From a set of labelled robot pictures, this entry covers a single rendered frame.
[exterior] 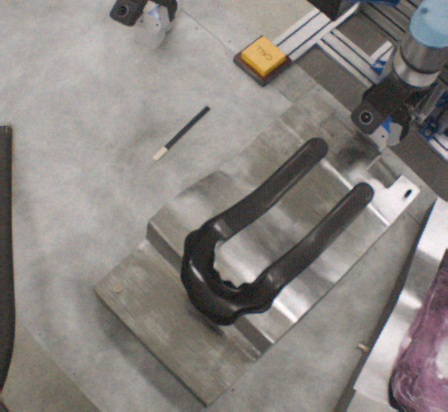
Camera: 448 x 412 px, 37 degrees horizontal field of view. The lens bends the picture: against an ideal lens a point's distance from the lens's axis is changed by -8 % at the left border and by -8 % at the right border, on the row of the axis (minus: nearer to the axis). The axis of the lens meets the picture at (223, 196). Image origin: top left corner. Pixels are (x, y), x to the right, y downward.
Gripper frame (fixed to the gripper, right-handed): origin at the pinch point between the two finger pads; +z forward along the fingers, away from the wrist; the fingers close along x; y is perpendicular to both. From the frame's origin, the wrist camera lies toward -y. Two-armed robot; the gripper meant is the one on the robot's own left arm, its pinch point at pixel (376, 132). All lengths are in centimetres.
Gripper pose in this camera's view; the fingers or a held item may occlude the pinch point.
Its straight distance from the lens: 127.8
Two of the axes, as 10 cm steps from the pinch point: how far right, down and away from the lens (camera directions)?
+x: -7.0, -6.8, 2.2
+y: 7.2, -6.3, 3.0
